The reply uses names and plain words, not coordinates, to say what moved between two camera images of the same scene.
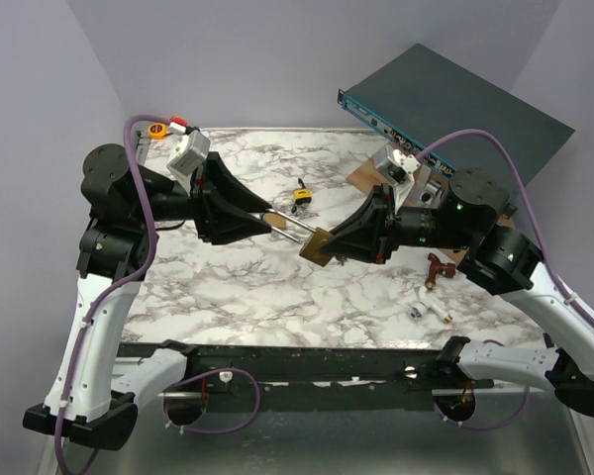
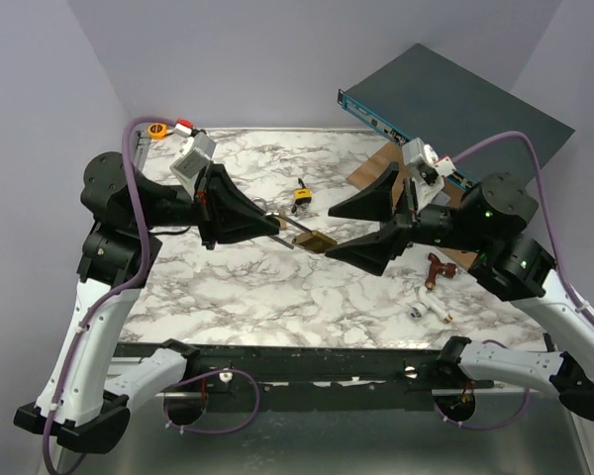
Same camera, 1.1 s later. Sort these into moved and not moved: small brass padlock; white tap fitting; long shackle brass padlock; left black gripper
Moved: long shackle brass padlock
Not moved: white tap fitting; left black gripper; small brass padlock
